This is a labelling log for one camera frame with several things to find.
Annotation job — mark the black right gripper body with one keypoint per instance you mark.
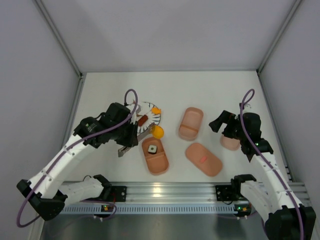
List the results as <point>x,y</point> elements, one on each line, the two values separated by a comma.
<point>227,124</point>

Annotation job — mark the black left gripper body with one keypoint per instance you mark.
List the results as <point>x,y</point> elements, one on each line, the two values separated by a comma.
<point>128,137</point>

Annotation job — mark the metal serving tongs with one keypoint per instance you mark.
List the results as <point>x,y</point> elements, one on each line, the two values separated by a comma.
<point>123,150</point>

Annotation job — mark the brown meat slice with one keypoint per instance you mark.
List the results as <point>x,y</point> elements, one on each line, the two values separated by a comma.
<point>142,120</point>

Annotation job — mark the orange round dumpling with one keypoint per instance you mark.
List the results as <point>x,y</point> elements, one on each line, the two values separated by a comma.
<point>157,132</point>

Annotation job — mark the orange fish shaped food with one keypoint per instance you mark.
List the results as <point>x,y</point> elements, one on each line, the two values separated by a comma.
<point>156,111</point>

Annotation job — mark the pink divided lunch box tray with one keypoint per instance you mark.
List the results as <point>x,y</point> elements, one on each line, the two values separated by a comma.
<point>190,124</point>

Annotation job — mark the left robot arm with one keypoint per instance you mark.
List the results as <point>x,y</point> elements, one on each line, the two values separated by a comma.
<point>88,136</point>

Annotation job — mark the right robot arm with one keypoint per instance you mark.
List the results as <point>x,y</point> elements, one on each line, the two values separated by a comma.
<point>284,216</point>

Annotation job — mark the pink lunch box lid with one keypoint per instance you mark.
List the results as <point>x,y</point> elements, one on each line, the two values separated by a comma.
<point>203,159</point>

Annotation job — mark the light pink inner lid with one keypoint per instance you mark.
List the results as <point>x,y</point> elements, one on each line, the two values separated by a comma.
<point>230,143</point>

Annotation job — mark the sushi roll piece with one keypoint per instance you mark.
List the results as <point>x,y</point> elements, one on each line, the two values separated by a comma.
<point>152,149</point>

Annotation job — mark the blue striped white plate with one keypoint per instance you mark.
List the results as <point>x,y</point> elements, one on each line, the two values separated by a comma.
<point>145,108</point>

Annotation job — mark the aluminium mounting rail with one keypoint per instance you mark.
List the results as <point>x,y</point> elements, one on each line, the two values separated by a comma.
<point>141,192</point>

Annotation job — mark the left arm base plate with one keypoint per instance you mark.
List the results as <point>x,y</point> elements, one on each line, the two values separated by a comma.
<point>112,194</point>

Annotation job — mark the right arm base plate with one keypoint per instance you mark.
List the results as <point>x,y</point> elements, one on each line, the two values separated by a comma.
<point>229,193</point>

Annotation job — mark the left aluminium frame post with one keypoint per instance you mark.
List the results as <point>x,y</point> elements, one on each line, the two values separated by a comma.
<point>39,4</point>

